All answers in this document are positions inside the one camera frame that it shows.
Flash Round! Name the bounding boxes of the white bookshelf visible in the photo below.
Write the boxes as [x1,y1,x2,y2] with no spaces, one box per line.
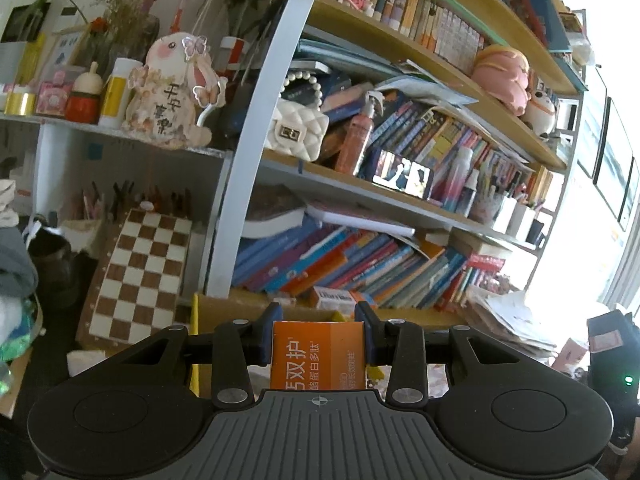
[1,0,570,298]

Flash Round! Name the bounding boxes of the wooden chessboard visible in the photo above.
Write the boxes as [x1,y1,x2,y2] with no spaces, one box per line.
[76,208,192,350]

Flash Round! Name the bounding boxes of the yellow cardboard box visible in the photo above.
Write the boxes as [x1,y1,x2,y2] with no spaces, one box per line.
[188,291,386,399]

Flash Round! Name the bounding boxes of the row of leaning books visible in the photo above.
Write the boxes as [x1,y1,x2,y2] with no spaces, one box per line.
[232,216,468,310]

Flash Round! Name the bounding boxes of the pink cylinder container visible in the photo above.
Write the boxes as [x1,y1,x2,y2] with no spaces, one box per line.
[551,338,588,376]

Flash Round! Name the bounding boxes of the bunny ceramic figurine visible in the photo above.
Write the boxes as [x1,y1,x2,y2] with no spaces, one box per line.
[122,32,228,150]

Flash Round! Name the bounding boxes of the white quilted handbag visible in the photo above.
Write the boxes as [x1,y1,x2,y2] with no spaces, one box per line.
[264,70,330,162]

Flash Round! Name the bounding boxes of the pink spray bottle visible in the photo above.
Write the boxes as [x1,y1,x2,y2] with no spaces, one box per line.
[334,90,384,176]

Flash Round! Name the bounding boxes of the white tissue pack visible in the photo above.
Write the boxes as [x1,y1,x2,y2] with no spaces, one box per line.
[66,350,106,377]

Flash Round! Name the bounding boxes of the red dictionary books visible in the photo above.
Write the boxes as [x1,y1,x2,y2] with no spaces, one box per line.
[439,251,507,311]

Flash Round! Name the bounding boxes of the toothpaste box on shelf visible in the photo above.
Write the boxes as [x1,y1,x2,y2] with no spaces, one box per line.
[309,286,378,318]

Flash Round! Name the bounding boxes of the stack of papers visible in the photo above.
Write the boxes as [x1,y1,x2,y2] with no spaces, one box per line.
[458,286,558,361]

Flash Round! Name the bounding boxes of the orange white usmile box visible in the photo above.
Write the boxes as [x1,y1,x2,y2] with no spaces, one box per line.
[270,321,366,391]

